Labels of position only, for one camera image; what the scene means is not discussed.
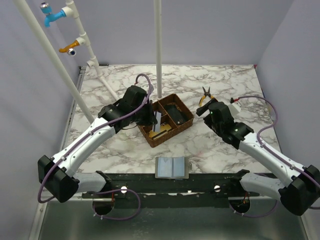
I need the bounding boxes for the silver card with stripe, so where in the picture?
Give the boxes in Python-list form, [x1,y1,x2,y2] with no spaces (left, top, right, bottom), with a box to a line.
[152,111,162,133]

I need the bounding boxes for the grey card holder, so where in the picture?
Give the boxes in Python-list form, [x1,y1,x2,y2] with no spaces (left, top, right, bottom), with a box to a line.
[155,156,191,180]

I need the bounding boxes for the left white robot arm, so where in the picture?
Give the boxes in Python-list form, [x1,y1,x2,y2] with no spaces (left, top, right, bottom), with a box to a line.
[37,85,157,203]

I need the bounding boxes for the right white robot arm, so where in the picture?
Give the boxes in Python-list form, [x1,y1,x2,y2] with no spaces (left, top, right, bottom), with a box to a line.
[196,99,320,216]

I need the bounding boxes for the gold card with stripe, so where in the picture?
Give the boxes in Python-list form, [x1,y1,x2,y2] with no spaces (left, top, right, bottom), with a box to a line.
[149,123,172,140]

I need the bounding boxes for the woven brown divided basket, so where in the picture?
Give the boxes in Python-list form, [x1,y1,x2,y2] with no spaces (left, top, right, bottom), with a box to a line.
[138,93,194,148]

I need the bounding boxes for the white diagonal pole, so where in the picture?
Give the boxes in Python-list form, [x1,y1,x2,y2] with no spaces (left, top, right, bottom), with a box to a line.
[13,0,94,123]

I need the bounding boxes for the gold faucet tap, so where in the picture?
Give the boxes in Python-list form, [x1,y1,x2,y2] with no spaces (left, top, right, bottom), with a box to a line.
[58,40,79,56]

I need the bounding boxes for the white vertical pole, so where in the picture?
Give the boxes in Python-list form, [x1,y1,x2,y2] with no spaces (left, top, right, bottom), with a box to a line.
[153,0,162,100]

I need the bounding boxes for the blue faucet tap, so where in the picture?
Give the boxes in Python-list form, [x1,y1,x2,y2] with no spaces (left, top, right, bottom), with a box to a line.
[39,2,67,28]

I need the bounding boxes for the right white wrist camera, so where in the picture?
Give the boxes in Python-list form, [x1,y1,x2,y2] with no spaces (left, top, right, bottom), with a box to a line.
[228,98,242,117]

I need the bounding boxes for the yellow handled pliers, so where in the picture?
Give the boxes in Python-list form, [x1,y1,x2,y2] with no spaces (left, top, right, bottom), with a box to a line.
[198,86,216,107]

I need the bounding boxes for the white PVC pipe frame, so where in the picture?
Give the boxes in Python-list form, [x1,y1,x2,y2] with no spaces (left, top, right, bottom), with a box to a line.
[62,0,120,101]

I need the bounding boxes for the aluminium frame rail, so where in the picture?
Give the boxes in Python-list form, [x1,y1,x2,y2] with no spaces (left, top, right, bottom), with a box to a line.
[29,196,311,240]

